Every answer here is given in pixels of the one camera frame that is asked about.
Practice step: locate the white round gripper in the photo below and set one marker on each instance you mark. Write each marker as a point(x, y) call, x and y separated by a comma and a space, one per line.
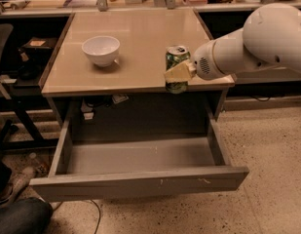
point(204, 63)

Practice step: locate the green soda can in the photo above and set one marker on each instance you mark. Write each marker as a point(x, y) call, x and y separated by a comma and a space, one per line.
point(175, 55)

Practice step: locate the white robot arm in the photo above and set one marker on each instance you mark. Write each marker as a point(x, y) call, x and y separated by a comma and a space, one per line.
point(270, 38)

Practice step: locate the grey cabinet with beige top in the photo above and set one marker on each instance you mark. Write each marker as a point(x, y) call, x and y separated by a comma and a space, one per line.
point(137, 74)

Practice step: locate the grey open top drawer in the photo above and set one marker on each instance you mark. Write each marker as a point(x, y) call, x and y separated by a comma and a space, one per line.
point(138, 150)

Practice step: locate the white ceramic bowl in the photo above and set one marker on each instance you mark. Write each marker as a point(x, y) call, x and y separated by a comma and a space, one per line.
point(101, 50)

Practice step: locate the white power adapter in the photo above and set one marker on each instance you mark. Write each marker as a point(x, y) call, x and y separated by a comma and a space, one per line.
point(88, 112)

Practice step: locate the black box with label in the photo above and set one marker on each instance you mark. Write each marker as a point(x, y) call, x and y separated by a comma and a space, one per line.
point(39, 48)

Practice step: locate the clear plastic bottle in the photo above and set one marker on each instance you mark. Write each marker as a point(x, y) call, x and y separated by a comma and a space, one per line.
point(39, 164)

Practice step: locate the white sneaker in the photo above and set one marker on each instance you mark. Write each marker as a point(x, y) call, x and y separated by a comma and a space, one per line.
point(10, 190)

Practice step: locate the person's leg in jeans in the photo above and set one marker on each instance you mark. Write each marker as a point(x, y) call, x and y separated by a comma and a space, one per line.
point(26, 216)

